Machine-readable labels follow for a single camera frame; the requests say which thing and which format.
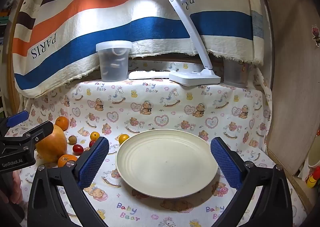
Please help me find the bear print tablecloth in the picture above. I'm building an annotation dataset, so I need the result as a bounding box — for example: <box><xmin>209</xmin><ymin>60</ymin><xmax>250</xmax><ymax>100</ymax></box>
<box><xmin>19</xmin><ymin>60</ymin><xmax>308</xmax><ymax>227</ymax></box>

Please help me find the orange tangerine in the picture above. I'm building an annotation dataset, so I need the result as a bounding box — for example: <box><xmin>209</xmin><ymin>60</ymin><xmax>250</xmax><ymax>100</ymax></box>
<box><xmin>55</xmin><ymin>116</ymin><xmax>69</xmax><ymax>131</ymax></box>
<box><xmin>57</xmin><ymin>154</ymin><xmax>78</xmax><ymax>168</ymax></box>

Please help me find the round wooden board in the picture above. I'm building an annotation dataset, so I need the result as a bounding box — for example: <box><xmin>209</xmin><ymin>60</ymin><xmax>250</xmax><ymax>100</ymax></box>
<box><xmin>257</xmin><ymin>0</ymin><xmax>320</xmax><ymax>180</ymax></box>

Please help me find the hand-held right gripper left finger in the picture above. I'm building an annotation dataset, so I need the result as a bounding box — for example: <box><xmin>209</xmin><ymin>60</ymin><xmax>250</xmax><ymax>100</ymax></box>
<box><xmin>27</xmin><ymin>137</ymin><xmax>110</xmax><ymax>227</ymax></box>

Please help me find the red yellow toy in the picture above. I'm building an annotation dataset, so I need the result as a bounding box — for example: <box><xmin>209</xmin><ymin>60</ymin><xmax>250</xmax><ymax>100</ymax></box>
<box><xmin>305</xmin><ymin>167</ymin><xmax>320</xmax><ymax>189</ymax></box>

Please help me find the clear lidded plastic container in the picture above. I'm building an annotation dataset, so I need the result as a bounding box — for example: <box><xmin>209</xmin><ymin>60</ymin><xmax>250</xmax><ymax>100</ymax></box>
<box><xmin>96</xmin><ymin>40</ymin><xmax>133</xmax><ymax>82</ymax></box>

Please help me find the cream round plate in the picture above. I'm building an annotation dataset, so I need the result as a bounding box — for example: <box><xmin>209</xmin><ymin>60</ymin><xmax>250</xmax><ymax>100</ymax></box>
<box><xmin>115</xmin><ymin>130</ymin><xmax>219</xmax><ymax>198</ymax></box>

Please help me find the striped blanket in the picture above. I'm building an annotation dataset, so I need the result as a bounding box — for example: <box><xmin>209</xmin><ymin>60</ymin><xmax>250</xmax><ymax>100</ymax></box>
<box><xmin>12</xmin><ymin>0</ymin><xmax>265</xmax><ymax>99</ymax></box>

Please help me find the grey plastic container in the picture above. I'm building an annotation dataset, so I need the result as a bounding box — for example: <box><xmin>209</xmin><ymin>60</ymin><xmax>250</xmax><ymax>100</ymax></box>
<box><xmin>223</xmin><ymin>58</ymin><xmax>249</xmax><ymax>88</ymax></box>

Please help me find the cartoon sticker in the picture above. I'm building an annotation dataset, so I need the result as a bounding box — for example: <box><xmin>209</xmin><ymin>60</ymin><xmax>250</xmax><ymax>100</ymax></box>
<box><xmin>311</xmin><ymin>24</ymin><xmax>320</xmax><ymax>47</ymax></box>

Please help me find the large yellow apple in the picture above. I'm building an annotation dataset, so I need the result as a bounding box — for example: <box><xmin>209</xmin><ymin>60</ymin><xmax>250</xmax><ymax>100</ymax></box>
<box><xmin>35</xmin><ymin>124</ymin><xmax>68</xmax><ymax>164</ymax></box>

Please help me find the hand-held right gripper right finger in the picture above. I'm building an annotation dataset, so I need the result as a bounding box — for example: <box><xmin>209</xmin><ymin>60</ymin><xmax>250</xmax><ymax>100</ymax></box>
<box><xmin>210</xmin><ymin>137</ymin><xmax>293</xmax><ymax>227</ymax></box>

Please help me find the white desk lamp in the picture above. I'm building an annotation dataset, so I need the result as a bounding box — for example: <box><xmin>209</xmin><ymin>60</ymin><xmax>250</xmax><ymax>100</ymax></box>
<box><xmin>94</xmin><ymin>0</ymin><xmax>222</xmax><ymax>87</ymax></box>

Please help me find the person's left hand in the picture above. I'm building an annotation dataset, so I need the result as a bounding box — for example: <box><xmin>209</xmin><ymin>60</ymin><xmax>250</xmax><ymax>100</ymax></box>
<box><xmin>12</xmin><ymin>171</ymin><xmax>27</xmax><ymax>204</ymax></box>

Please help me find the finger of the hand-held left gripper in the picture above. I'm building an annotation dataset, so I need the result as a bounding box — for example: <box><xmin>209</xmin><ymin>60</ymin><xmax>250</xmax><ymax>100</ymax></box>
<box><xmin>0</xmin><ymin>120</ymin><xmax>54</xmax><ymax>154</ymax></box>
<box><xmin>0</xmin><ymin>110</ymin><xmax>29</xmax><ymax>138</ymax></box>

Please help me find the white cup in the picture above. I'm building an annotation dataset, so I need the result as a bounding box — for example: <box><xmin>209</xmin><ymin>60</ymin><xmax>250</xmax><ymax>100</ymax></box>
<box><xmin>308</xmin><ymin>136</ymin><xmax>320</xmax><ymax>169</ymax></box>

